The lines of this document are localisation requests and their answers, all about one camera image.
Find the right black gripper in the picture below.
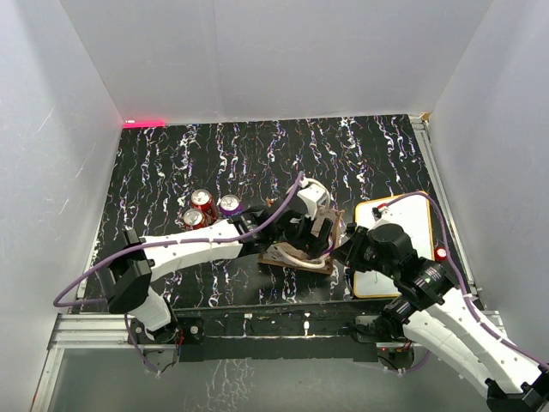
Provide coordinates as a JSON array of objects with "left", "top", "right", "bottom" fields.
[{"left": 331, "top": 226, "right": 397, "bottom": 278}]

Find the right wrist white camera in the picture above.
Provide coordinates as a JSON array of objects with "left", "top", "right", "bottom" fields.
[{"left": 371, "top": 203, "right": 393, "bottom": 226}]

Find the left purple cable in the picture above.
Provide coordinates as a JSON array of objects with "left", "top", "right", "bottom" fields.
[{"left": 52, "top": 170, "right": 306, "bottom": 379}]

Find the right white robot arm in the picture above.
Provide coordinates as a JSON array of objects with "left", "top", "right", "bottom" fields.
[{"left": 331, "top": 223, "right": 548, "bottom": 411}]

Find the red emergency button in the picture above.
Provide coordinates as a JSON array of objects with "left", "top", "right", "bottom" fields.
[{"left": 434, "top": 247, "right": 448, "bottom": 262}]

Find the red cola can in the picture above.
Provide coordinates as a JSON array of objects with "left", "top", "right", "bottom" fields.
[
  {"left": 190, "top": 189, "right": 219, "bottom": 221},
  {"left": 183, "top": 208, "right": 211, "bottom": 230}
]

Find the wrist white camera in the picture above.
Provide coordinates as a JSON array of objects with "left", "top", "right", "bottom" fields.
[
  {"left": 297, "top": 178, "right": 331, "bottom": 218},
  {"left": 371, "top": 203, "right": 393, "bottom": 226}
]

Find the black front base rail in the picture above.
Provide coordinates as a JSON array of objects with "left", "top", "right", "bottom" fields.
[{"left": 130, "top": 300, "right": 416, "bottom": 368}]

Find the white whiteboard yellow rim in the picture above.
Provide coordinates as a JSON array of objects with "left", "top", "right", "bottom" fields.
[{"left": 353, "top": 192, "right": 434, "bottom": 299}]

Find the aluminium frame rail right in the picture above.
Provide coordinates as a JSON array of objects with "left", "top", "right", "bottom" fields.
[{"left": 409, "top": 114, "right": 480, "bottom": 295}]

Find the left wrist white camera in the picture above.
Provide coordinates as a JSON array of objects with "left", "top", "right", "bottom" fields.
[{"left": 297, "top": 178, "right": 331, "bottom": 218}]

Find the pink tape strip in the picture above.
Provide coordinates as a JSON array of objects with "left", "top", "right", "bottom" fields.
[{"left": 123, "top": 120, "right": 166, "bottom": 129}]

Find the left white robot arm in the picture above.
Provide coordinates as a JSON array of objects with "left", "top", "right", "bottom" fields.
[{"left": 100, "top": 198, "right": 335, "bottom": 342}]

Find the purple Fanta can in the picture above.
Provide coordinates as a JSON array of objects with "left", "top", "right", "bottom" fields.
[{"left": 219, "top": 194, "right": 242, "bottom": 217}]

